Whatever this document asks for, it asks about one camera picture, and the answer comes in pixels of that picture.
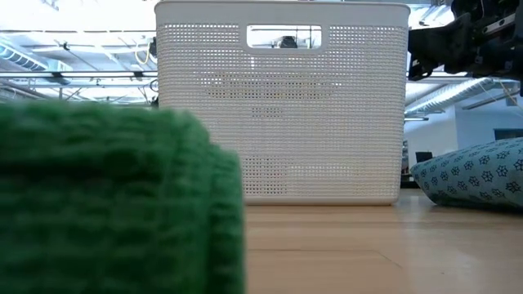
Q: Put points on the small black monitor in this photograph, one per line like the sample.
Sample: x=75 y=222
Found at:
x=423 y=157

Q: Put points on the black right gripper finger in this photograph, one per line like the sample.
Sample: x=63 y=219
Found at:
x=441 y=45

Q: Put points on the silver ventilation duct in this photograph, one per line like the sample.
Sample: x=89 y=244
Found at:
x=20 y=57
x=449 y=96

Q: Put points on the teal patterned cloth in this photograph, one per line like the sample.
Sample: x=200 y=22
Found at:
x=478 y=175

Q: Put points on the white perforated plastic basket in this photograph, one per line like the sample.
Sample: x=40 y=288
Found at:
x=286 y=134

